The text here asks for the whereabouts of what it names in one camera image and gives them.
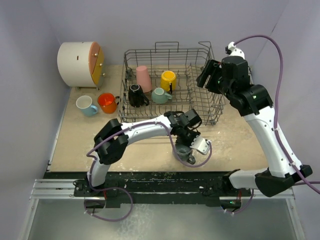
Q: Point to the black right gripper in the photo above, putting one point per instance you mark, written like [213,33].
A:
[213,68]

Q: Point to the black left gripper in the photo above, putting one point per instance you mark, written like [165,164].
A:
[194,134]

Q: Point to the grey blue round mug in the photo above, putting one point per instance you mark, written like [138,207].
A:
[185,154]

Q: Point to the yellow ceramic mug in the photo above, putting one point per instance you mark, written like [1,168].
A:
[168,81]

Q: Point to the sage green ceramic mug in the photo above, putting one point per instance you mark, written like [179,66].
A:
[160,96]

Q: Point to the orange ceramic mug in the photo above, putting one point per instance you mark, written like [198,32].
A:
[108,102]

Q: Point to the light blue ceramic mug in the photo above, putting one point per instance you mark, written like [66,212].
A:
[85,104]

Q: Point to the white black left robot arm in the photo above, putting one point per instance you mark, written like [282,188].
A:
[111,142]

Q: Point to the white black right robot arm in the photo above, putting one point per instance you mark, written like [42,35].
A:
[284,168]

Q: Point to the black ceramic mug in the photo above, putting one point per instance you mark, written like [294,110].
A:
[136,96]

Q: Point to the pink plastic tumbler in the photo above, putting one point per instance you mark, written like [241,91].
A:
[143,78]

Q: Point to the white round drawer cabinet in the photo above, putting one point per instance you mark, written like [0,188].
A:
[81,64]

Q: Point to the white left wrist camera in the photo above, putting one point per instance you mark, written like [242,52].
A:
[201,145]

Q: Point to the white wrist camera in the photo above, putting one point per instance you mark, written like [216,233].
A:
[232,50]
[201,145]

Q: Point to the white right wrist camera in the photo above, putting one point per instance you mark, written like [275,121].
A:
[232,50]

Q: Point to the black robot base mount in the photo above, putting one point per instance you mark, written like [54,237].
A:
[207,188]

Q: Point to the grey wire dish rack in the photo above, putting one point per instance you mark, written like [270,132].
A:
[187,64]

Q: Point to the aluminium frame rail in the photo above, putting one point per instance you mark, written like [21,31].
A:
[52,189]

